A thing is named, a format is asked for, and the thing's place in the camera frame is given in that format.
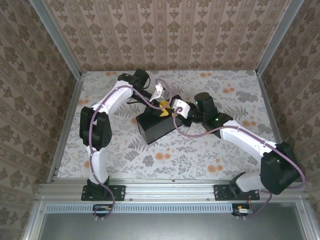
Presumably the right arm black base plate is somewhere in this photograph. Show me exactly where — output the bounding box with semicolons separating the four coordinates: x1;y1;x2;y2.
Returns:
213;184;261;202

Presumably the black connector board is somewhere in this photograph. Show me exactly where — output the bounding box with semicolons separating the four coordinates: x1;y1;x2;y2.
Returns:
231;202;253;221
92;203;114;222

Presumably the grey metal panel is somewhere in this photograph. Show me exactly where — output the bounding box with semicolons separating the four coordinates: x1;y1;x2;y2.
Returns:
22;202;320;240

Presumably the aluminium side rail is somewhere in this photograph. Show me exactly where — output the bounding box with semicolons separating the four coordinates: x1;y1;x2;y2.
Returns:
46;73;86;183
256;72;297;183

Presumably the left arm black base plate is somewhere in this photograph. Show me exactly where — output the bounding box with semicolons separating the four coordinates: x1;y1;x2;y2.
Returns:
81;184;126;202

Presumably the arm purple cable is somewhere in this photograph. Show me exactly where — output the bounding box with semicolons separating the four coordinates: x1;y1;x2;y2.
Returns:
87;78;174;221
172;106;306;221

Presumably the slotted grey cable duct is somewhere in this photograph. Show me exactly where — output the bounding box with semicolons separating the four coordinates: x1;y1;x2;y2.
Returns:
45;202;235;214

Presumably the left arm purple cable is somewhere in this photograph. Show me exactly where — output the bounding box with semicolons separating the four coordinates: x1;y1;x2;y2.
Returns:
87;78;174;221

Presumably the floral table cover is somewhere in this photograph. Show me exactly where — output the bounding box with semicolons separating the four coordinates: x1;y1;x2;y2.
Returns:
57;70;288;181

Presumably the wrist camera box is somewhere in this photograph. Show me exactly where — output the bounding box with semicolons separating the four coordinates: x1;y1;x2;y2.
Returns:
172;98;192;119
149;83;166;103

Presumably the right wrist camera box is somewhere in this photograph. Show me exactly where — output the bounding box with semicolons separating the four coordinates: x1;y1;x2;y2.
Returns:
172;98;192;119

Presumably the aluminium frame post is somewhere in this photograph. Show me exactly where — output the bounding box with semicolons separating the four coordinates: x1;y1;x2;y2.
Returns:
255;0;305;76
28;0;84;79

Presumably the black box with painting print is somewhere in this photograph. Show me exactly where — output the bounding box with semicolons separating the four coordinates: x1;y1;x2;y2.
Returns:
136;94;187;145

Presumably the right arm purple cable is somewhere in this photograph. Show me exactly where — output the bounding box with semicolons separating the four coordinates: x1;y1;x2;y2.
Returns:
172;106;306;221

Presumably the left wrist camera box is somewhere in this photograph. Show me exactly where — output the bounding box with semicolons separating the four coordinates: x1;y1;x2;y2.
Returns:
149;83;166;103

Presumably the aluminium mounting rail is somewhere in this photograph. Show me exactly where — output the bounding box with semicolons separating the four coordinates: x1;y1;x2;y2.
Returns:
36;178;308;203

